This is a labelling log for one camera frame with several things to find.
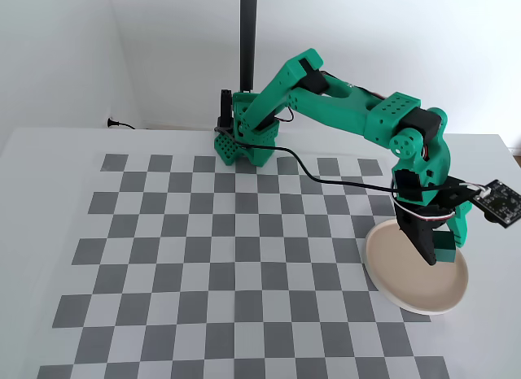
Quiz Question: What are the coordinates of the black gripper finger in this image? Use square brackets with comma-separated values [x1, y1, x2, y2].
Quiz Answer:
[396, 211, 440, 268]

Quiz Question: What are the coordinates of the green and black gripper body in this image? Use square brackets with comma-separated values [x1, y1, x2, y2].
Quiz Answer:
[391, 167, 470, 224]

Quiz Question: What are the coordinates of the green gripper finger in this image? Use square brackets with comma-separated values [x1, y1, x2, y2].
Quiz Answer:
[445, 203, 473, 249]

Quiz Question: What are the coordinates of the dark green dice cube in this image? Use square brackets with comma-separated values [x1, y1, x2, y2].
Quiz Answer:
[432, 229, 458, 264]

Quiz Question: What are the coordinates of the beige round plate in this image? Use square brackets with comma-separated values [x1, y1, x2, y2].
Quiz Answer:
[364, 217, 470, 316]

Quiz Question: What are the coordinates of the grey white checkerboard mat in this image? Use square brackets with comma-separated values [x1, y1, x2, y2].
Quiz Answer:
[38, 153, 451, 379]

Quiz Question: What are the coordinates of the black vertical pole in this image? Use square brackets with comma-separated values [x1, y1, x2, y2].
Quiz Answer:
[239, 0, 260, 94]

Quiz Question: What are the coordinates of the black wrist camera board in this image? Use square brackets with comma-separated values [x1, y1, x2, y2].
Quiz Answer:
[427, 176, 521, 230]

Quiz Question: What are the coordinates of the camera cable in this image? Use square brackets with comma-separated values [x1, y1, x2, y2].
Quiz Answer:
[230, 135, 488, 195]

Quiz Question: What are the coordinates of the black wall plug cable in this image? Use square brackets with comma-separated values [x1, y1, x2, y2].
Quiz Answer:
[106, 117, 138, 131]

